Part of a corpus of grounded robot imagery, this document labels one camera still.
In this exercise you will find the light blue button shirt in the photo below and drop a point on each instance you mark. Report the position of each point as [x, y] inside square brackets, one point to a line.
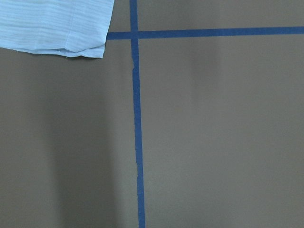
[69, 28]

